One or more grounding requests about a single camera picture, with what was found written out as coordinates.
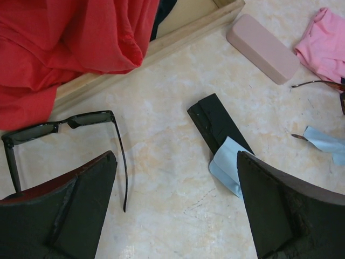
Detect dark navy garment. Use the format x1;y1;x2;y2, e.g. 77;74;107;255
150;0;177;41

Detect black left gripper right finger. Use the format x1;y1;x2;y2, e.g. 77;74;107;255
237;152;344;258

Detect pink glasses case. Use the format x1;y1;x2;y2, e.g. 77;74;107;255
226;14;300;85

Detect pink folded t-shirt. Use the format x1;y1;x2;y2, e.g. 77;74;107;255
294;8;344;84

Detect red tank top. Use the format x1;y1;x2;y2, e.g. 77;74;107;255
1;1;158;131

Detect wooden clothes rack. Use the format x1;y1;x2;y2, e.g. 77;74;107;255
52;1;245;114

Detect light blue cleaning cloth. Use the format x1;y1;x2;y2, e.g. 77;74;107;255
209;126;344;199

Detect black glasses case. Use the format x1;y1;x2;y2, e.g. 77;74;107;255
187;93;253;154

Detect tortoiseshell brown sunglasses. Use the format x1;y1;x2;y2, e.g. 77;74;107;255
291;80;344;129

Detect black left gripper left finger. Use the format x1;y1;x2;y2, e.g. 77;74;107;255
1;151;118;258

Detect black sunglasses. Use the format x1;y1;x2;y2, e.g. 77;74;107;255
1;110;128;213

